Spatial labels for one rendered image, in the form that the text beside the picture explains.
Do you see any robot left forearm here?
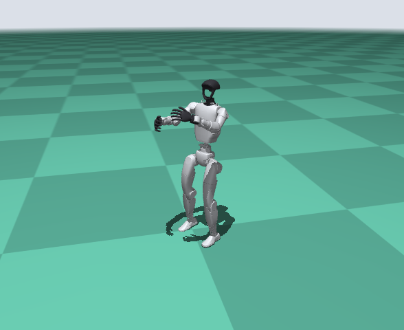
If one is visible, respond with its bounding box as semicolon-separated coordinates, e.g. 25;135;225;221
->
194;115;220;131

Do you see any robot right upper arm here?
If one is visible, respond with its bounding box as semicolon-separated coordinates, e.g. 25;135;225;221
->
172;102;198;126

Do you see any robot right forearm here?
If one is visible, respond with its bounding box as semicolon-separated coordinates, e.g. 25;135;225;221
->
161;116;173;126

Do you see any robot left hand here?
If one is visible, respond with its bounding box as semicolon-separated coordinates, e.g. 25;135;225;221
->
171;107;199;124

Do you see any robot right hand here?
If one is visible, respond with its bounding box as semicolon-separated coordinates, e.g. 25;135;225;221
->
154;116;162;132

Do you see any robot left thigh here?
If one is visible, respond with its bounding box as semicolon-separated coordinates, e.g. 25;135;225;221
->
203;158;223;210

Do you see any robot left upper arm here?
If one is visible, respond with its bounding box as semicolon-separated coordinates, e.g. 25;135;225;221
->
210;107;229;133

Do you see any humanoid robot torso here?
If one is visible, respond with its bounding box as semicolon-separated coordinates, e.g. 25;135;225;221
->
194;101;222;167

